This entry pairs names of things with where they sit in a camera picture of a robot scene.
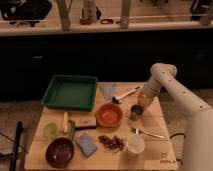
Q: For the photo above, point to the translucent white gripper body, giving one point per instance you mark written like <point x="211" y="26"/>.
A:
<point x="149" y="100"/>

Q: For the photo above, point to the orange yellow apple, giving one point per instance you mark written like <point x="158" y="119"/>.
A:
<point x="141" y="100"/>

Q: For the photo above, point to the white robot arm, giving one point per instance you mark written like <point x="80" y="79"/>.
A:
<point x="197" y="152"/>

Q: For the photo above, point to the orange bowl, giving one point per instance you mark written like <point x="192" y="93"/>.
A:
<point x="109" y="115"/>

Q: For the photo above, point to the dark purple bowl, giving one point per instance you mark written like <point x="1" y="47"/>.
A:
<point x="59" y="152"/>

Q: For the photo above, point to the small green bowl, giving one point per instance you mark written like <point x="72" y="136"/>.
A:
<point x="50" y="131"/>

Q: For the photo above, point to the dark metal cup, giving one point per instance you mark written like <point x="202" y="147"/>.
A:
<point x="135" y="112"/>

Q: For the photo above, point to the silver fork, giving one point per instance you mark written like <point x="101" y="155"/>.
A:
<point x="138" y="131"/>

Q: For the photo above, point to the light blue cloth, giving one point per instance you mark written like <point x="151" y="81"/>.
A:
<point x="108" y="91"/>

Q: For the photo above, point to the white cup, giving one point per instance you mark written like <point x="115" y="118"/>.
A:
<point x="135" y="144"/>

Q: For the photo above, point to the bunch of dark grapes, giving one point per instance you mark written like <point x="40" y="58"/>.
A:
<point x="114" y="143"/>

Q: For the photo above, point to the wooden block with black base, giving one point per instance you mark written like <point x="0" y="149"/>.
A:
<point x="85" y="123"/>

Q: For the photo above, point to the blue sponge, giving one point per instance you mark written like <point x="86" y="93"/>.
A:
<point x="86" y="144"/>

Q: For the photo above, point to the green plastic tray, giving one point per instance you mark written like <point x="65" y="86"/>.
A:
<point x="70" y="92"/>

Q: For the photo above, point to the green curved vegetable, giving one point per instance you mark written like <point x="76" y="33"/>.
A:
<point x="71" y="132"/>

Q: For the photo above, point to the yellow banana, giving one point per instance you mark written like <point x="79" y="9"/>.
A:
<point x="65" y="122"/>

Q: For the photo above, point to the white bottle on shelf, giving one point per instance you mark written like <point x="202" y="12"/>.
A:
<point x="90" y="10"/>

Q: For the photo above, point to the black stand pole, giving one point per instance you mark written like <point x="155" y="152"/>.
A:
<point x="19" y="129"/>

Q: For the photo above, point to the black bag on shelf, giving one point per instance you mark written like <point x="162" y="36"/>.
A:
<point x="24" y="12"/>

